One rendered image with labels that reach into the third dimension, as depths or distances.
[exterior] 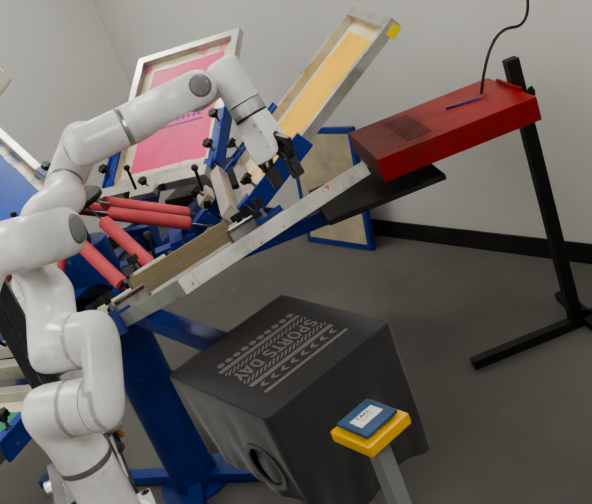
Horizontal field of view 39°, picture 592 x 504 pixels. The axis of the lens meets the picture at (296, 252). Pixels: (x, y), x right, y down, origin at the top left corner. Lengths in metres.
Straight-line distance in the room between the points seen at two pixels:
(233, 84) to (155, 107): 0.18
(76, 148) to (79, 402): 0.58
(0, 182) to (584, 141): 2.65
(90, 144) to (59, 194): 0.12
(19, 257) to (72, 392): 0.24
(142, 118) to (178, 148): 2.04
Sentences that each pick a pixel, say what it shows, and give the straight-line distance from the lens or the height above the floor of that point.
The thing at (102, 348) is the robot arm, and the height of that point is 1.49.
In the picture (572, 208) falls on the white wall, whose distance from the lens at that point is 4.14.
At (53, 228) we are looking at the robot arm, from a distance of 1.38.
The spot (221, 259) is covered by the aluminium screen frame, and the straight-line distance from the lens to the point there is 1.86.
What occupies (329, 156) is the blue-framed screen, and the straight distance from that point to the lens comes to 5.06.
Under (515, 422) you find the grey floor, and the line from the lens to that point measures 3.34.
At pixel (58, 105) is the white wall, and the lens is 6.70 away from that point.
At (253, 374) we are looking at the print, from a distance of 2.25.
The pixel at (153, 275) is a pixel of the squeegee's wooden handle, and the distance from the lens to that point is 2.44.
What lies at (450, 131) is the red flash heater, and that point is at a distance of 3.04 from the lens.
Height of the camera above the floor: 2.03
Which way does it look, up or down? 22 degrees down
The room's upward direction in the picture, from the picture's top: 21 degrees counter-clockwise
